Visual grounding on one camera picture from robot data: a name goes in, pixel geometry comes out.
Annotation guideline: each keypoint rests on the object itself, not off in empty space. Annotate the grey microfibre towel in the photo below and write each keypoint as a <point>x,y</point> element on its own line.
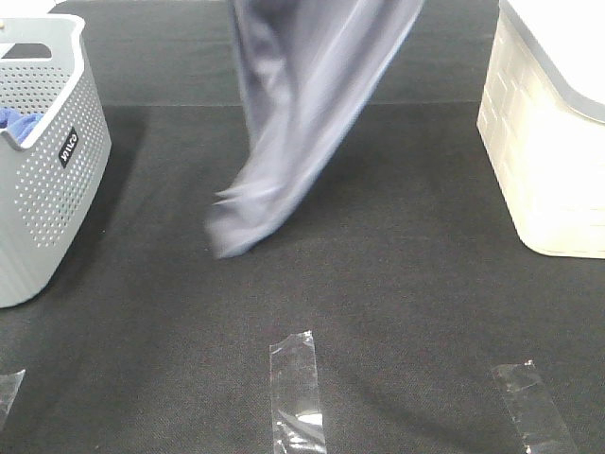
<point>305,71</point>

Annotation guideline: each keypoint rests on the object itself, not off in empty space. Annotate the black felt table mat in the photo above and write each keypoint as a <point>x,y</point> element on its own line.
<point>402,261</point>

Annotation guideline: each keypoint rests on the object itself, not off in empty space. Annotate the centre clear tape strip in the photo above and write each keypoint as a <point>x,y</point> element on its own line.
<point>295,396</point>

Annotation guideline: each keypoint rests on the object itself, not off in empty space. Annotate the clear tape strip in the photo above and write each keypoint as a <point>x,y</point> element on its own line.
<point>9,388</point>
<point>295,396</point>
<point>532,410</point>

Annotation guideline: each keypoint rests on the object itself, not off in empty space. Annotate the grey perforated laundry basket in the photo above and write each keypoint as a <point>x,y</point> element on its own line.
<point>49,178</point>

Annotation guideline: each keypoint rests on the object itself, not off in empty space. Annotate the white storage bin grey rim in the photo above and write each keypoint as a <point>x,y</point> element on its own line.
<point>541,120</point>

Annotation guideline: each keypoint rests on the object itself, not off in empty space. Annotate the blue cloth in basket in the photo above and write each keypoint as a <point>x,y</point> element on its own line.
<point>17,124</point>

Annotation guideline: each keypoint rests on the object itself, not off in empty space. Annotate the right clear tape strip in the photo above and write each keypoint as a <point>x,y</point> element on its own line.
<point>532,410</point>

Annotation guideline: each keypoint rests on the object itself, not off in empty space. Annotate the left clear tape strip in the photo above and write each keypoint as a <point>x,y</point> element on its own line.
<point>9,388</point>

